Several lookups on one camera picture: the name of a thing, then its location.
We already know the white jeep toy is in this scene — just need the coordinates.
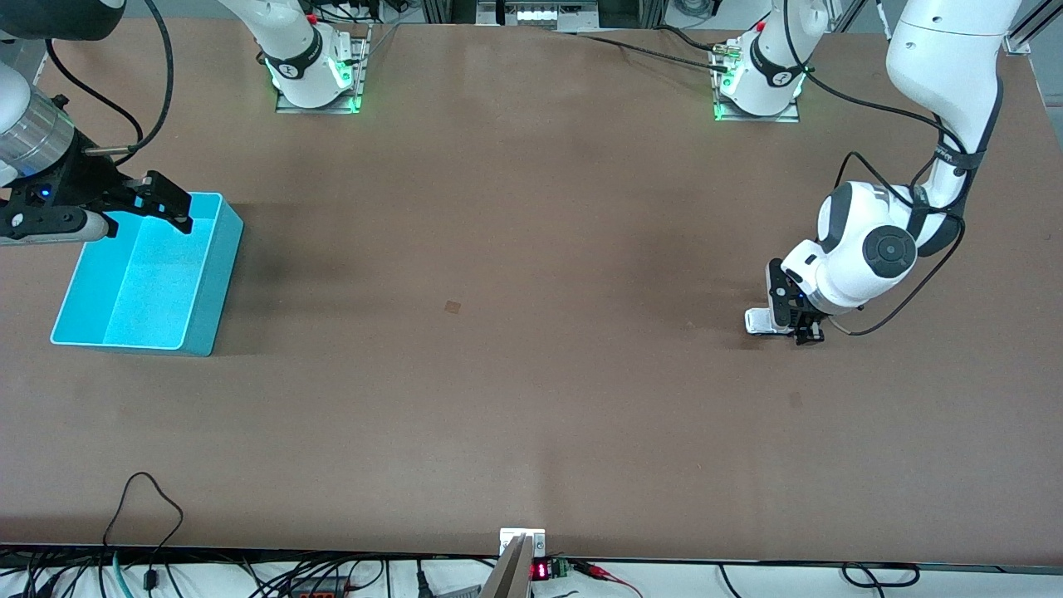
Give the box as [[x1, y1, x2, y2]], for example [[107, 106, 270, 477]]
[[744, 308, 791, 336]]

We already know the cyan plastic bin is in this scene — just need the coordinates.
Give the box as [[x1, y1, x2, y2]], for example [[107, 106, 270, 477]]
[[50, 191, 245, 358]]

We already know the lit control unit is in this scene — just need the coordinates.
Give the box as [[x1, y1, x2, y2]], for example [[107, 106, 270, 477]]
[[477, 0, 600, 32]]

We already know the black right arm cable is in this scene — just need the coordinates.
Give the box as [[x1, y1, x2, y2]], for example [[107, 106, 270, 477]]
[[44, 0, 175, 163]]

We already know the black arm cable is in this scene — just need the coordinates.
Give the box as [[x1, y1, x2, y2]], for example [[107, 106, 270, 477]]
[[44, 0, 175, 163], [781, 0, 968, 337]]

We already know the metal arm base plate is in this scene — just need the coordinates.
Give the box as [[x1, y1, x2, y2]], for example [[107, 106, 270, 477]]
[[710, 42, 802, 124], [274, 25, 372, 115]]

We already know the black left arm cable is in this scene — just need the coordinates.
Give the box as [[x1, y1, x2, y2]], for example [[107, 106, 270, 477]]
[[781, 0, 968, 337]]

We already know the thin black looped cable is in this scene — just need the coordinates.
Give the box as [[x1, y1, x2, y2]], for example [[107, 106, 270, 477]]
[[102, 472, 185, 549]]

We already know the black coiled cable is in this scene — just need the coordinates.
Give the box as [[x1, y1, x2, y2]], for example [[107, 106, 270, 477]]
[[840, 562, 921, 590]]

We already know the long black cable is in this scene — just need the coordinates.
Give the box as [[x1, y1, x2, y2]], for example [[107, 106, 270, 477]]
[[569, 29, 732, 74]]

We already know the short black cable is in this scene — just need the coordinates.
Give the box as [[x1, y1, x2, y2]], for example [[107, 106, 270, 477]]
[[654, 25, 722, 51]]

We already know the red clip cable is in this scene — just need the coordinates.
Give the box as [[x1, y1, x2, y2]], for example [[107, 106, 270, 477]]
[[571, 561, 644, 598]]

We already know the white metal bracket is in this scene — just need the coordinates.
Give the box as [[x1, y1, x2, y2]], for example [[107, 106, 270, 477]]
[[499, 527, 547, 558]]

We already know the black cable bundle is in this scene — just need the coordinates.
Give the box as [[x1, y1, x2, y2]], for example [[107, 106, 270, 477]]
[[0, 550, 391, 598]]

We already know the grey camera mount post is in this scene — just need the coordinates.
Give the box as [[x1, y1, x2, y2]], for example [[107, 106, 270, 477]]
[[480, 534, 533, 598]]

